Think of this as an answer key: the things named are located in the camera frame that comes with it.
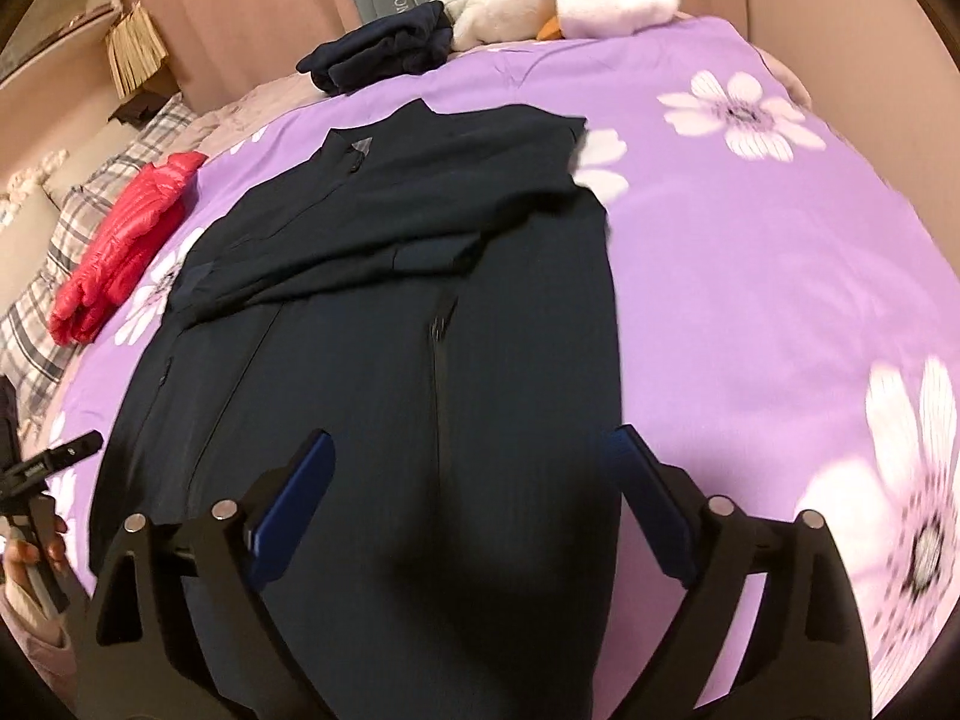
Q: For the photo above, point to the beige pillow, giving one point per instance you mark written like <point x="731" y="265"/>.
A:
<point x="26" y="255"/>
<point x="82" y="157"/>

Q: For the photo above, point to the purple floral blanket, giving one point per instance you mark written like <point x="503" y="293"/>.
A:
<point x="750" y="277"/>

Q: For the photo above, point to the red down jacket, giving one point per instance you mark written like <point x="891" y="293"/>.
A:
<point x="127" y="240"/>

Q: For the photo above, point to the grey plaid pillow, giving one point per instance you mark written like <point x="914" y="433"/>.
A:
<point x="26" y="345"/>

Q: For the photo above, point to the pink curtain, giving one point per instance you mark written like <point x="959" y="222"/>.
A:
<point x="247" y="15"/>

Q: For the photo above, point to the dark brown cloth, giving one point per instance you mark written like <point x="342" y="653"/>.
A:
<point x="142" y="109"/>

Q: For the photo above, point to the mauve bed sheet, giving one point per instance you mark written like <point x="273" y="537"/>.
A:
<point x="225" y="120"/>

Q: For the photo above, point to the folded navy clothes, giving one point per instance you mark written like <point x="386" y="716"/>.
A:
<point x="375" y="52"/>

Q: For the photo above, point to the dark navy jacket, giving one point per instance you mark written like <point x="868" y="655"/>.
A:
<point x="375" y="352"/>

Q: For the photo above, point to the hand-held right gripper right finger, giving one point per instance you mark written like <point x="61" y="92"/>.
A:
<point x="652" y="502"/>

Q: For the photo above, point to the person's left forearm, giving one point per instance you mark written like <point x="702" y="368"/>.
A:
<point x="30" y="634"/>

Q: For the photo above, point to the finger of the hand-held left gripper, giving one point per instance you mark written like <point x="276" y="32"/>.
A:
<point x="7" y="420"/>
<point x="67" y="451"/>

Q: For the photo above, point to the person's left hand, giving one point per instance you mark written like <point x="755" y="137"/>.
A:
<point x="22" y="559"/>

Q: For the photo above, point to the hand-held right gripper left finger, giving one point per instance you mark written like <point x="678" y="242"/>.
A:
<point x="292" y="510"/>

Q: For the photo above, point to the small white plush toy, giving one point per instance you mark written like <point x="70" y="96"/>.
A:
<point x="9" y="208"/>
<point x="24" y="184"/>
<point x="52" y="163"/>

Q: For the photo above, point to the white wall shelf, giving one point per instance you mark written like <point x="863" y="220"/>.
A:
<point x="52" y="45"/>

